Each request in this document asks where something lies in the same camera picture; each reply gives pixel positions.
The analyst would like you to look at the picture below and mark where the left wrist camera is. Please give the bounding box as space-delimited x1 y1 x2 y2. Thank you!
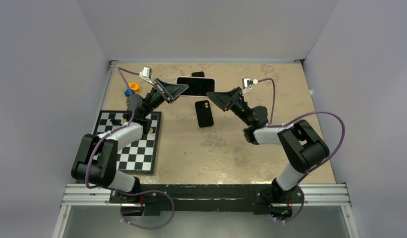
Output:
139 67 152 81

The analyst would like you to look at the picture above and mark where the black phone case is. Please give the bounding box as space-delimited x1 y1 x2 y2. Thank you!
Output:
195 100 214 128

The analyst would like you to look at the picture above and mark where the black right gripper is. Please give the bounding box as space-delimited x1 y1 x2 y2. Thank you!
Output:
206 87 252 126

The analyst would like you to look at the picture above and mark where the black and white chessboard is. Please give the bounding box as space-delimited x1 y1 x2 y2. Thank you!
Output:
94 110 162 175

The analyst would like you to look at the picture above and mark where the blue toy brick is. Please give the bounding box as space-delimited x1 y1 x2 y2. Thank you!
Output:
124 89 134 97

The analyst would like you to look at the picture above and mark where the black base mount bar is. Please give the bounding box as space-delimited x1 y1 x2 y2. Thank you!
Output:
109 184 304 216

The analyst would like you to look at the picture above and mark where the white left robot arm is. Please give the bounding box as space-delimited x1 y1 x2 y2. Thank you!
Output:
71 78 189 203

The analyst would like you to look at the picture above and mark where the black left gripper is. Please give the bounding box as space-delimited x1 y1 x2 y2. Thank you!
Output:
141 78 188 118

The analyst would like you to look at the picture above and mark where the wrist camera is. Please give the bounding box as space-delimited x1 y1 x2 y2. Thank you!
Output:
242 78 258 90
139 67 152 81

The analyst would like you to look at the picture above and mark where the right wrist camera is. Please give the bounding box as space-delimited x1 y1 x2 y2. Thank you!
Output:
242 78 258 90

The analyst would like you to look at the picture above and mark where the orange toy piece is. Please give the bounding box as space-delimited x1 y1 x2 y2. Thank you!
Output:
129 82 140 93

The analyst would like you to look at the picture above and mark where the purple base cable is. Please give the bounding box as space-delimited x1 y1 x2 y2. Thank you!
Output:
119 191 176 231

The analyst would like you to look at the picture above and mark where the black chess piece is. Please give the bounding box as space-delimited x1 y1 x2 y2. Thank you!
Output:
110 119 121 126

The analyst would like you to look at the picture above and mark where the black phone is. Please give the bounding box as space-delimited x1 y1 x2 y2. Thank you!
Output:
191 71 205 77

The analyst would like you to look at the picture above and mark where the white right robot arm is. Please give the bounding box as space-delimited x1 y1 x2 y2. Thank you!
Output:
207 87 330 202

